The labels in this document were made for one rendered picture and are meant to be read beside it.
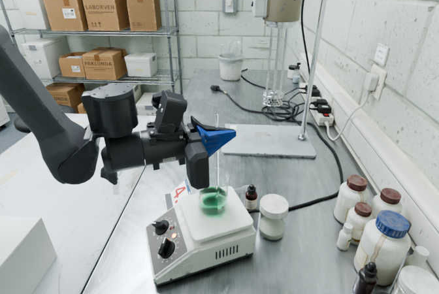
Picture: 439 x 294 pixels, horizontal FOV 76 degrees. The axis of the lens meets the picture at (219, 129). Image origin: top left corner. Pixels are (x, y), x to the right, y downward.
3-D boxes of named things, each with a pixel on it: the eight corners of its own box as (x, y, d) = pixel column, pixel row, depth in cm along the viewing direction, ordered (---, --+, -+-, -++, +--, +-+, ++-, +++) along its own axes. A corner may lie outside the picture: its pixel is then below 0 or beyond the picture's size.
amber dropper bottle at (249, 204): (242, 204, 69) (243, 181, 66) (254, 202, 70) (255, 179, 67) (245, 212, 67) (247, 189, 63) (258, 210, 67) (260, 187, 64)
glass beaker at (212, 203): (213, 195, 60) (213, 162, 56) (235, 211, 56) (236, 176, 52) (187, 211, 56) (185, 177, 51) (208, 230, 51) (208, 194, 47)
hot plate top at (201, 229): (193, 245, 49) (193, 241, 49) (178, 200, 59) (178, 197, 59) (255, 226, 53) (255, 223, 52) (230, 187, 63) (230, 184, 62)
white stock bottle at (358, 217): (337, 232, 61) (345, 203, 57) (353, 225, 63) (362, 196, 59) (355, 249, 58) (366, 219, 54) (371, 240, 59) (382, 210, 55)
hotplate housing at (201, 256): (155, 290, 50) (149, 261, 46) (145, 234, 61) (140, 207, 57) (265, 253, 57) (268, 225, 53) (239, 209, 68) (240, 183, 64)
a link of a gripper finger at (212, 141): (202, 166, 45) (201, 133, 42) (197, 154, 48) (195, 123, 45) (243, 158, 47) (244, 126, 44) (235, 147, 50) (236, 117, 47)
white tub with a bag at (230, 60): (223, 72, 166) (223, 35, 156) (245, 75, 162) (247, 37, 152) (214, 80, 154) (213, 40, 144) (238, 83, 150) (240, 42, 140)
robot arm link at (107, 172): (102, 192, 42) (87, 139, 38) (103, 171, 47) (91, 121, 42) (148, 183, 44) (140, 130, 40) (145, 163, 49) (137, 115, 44)
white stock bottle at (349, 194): (328, 215, 66) (337, 178, 61) (342, 204, 69) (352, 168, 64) (351, 230, 62) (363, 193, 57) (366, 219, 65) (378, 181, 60)
